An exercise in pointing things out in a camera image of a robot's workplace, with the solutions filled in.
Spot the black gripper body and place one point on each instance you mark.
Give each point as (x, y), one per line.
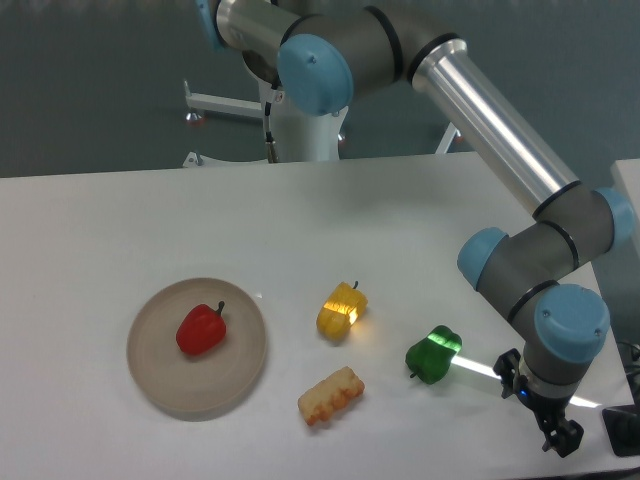
(547, 401)

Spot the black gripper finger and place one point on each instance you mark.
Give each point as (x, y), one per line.
(569, 435)
(550, 434)

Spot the red toy bell pepper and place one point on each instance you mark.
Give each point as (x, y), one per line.
(202, 329)

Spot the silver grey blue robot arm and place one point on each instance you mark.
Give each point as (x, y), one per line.
(311, 67)

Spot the green toy bell pepper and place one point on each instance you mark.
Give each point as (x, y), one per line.
(429, 359)

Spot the yellow toy bell pepper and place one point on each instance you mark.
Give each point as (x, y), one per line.
(340, 311)

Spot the beige round plate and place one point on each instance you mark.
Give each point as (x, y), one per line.
(208, 385)

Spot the black box at table edge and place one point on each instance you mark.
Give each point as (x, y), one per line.
(622, 426)

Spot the orange toy bread piece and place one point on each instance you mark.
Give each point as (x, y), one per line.
(334, 393)

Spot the white side table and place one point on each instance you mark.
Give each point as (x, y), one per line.
(626, 176)

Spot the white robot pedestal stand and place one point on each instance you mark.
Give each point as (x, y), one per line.
(289, 134)

